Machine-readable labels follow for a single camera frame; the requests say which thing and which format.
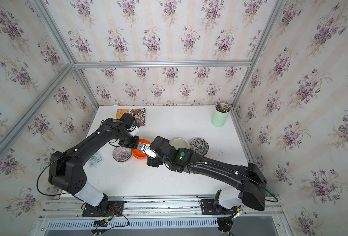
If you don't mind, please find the orange plastic bowl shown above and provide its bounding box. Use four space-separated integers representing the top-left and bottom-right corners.
132 139 151 159

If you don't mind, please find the pink striped bowl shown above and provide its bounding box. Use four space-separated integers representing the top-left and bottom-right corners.
112 147 132 162

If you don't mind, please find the black white patterned bowl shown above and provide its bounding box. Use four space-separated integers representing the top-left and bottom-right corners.
190 138 209 156

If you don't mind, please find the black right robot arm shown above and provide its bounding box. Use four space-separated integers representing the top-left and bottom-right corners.
137 136 267 211

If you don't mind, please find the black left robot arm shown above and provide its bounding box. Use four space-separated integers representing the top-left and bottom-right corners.
48 113 140 211

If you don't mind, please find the white ceramic bowl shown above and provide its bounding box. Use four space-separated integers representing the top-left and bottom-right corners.
170 138 190 150

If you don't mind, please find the yellow illustrated children's book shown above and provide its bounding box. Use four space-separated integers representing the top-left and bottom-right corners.
116 108 146 126

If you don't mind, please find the mint green pen cup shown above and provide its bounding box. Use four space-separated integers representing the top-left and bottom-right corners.
211 101 232 127

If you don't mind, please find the small circuit board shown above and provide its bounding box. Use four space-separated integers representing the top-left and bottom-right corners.
93 218 109 228

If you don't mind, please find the aluminium mounting rail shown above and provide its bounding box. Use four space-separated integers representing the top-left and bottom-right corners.
38 194 284 220

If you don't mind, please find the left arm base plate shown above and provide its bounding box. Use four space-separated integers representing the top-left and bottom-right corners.
82 201 125 217

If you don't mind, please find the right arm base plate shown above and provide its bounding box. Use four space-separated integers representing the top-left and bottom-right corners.
199 199 241 215

